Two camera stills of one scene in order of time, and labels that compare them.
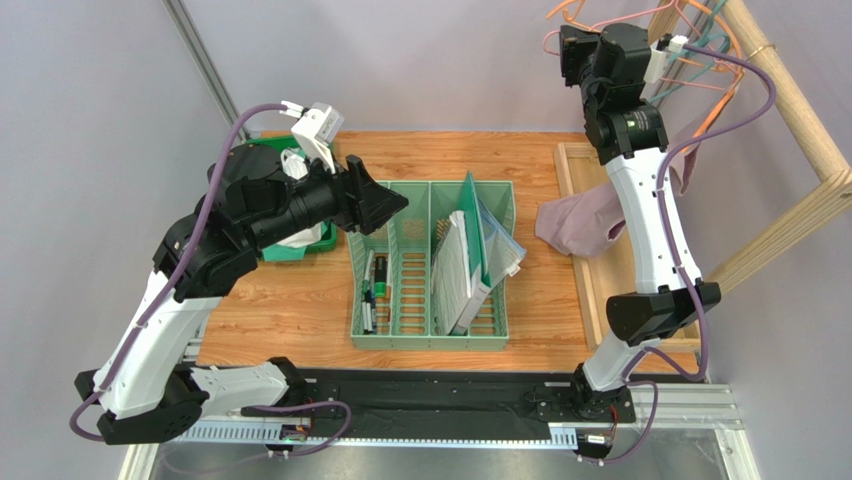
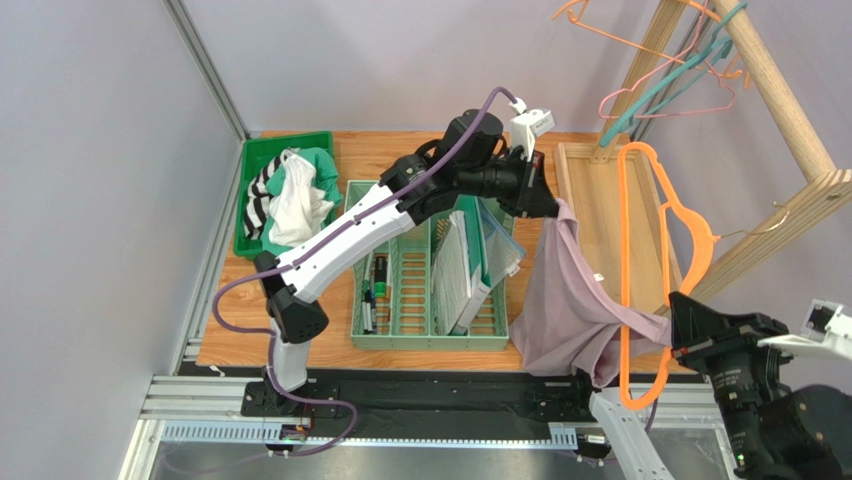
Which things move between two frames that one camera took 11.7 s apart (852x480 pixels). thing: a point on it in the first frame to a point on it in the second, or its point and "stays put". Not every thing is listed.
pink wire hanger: (729, 85) to (638, 81)
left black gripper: (362, 204) to (541, 202)
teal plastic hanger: (709, 35) to (716, 50)
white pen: (367, 312) stays put
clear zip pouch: (503, 252) stays put
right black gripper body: (570, 56) to (703, 331)
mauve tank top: (594, 219) to (565, 323)
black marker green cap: (380, 286) stays put
